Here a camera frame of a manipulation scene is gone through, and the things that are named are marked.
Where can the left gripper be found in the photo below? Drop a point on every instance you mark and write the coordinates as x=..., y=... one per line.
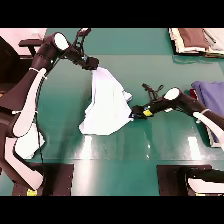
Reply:
x=89, y=62

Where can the white T-shirt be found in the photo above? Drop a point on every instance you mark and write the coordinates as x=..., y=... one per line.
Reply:
x=106, y=106

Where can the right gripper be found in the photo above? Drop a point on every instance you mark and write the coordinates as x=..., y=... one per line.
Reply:
x=141, y=111

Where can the purple garment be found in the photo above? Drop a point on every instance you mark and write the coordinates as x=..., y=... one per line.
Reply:
x=211, y=95

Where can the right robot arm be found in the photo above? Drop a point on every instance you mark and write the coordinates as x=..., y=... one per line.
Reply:
x=186, y=101

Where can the brown garment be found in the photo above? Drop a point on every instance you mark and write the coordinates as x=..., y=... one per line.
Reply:
x=193, y=36

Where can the cream garment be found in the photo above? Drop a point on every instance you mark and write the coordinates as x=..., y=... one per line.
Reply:
x=175, y=41

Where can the red garment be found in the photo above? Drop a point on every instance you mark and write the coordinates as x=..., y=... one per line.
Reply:
x=193, y=93

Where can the beige garment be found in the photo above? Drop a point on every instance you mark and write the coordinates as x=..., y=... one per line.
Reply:
x=213, y=138

